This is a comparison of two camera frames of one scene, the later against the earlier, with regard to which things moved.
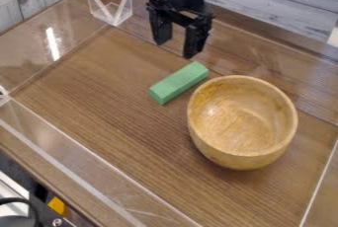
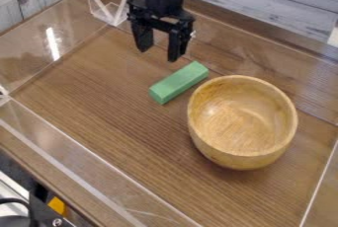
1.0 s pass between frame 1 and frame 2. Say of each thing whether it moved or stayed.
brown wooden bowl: stayed
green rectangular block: stayed
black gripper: moved
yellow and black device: stayed
